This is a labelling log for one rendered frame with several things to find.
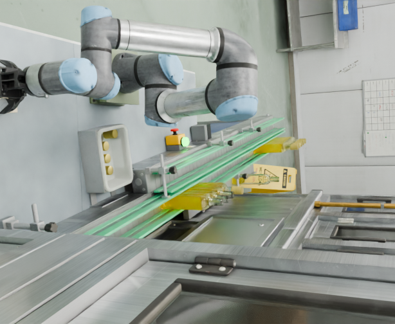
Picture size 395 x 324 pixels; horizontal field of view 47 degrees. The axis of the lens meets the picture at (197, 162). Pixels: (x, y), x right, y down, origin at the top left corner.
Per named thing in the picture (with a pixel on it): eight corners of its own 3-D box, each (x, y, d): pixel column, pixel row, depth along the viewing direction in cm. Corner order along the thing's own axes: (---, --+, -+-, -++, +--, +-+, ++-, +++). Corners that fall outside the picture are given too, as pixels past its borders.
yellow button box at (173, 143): (166, 150, 213) (179, 150, 210) (164, 135, 212) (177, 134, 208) (172, 148, 219) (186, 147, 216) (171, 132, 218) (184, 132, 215)
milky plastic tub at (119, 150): (87, 193, 161) (107, 193, 157) (78, 130, 157) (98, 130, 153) (115, 181, 176) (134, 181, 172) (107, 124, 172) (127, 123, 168)
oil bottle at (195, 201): (159, 209, 182) (208, 211, 173) (158, 195, 181) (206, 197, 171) (166, 205, 187) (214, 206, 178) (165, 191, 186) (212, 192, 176)
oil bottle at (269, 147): (253, 153, 288) (297, 152, 276) (252, 144, 287) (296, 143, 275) (255, 152, 293) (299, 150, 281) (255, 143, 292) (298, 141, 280)
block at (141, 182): (132, 193, 176) (147, 194, 173) (128, 170, 174) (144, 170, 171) (137, 191, 179) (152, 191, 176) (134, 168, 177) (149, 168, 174)
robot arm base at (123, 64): (112, 47, 163) (135, 44, 159) (136, 59, 176) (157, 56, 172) (110, 89, 162) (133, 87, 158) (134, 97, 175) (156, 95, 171)
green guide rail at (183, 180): (154, 193, 177) (172, 193, 173) (153, 190, 177) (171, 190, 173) (274, 129, 331) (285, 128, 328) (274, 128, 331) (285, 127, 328)
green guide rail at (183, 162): (151, 174, 175) (169, 174, 172) (151, 171, 175) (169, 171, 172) (273, 119, 330) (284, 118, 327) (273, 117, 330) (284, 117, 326)
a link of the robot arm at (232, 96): (166, 89, 170) (267, 65, 125) (166, 129, 170) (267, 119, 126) (137, 87, 164) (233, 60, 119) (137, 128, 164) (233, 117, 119)
